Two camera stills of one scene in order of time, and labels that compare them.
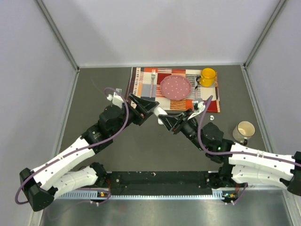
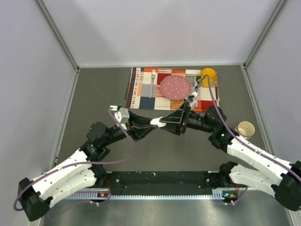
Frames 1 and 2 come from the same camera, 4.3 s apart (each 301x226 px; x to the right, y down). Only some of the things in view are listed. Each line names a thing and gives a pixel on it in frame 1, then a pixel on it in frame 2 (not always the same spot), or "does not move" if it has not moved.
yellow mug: (207, 77) does not move
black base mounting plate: (162, 183) does not move
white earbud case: (159, 110) -> (156, 121)
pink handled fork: (153, 75) does not move
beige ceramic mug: (244, 130) does not move
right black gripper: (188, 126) -> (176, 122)
